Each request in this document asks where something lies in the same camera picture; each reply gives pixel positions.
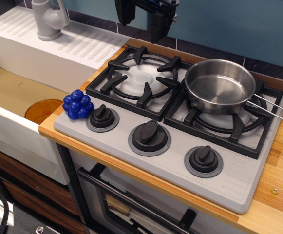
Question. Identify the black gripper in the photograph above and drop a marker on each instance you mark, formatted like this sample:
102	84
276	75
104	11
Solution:
163	14

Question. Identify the stainless steel pan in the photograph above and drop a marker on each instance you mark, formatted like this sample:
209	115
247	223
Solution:
222	87

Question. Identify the blue toy blueberry cluster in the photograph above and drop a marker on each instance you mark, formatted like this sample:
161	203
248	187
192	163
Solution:
77	105

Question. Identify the grey toy stove top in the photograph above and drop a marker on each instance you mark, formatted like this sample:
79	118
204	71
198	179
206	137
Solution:
232	188

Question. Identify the black left stove knob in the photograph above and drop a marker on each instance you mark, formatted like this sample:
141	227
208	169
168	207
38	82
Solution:
102	119

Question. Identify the black stove knob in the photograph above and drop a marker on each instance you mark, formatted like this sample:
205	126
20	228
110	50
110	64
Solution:
203	162
149	139
102	119

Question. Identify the black middle stove knob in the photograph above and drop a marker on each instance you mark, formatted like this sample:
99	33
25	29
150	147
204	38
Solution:
149	139

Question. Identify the black right stove knob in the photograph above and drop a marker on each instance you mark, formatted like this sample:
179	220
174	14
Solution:
203	162

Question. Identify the black left burner grate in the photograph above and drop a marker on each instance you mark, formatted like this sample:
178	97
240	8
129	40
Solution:
139	83

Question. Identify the black burner grate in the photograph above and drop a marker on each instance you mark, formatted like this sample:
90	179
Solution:
139	83
249	132

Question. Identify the grey toy faucet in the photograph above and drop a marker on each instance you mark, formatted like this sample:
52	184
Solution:
49	21

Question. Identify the white toy sink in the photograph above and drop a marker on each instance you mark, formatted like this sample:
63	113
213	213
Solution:
32	70

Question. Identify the orange plastic bowl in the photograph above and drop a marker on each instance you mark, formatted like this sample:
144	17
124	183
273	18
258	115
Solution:
41	110

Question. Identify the black right burner grate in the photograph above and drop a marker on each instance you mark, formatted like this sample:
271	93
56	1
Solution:
249	132

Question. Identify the wooden drawer front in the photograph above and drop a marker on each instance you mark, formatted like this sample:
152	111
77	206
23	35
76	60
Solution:
39	195

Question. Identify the oven door with black handle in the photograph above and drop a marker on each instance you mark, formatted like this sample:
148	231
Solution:
126	206

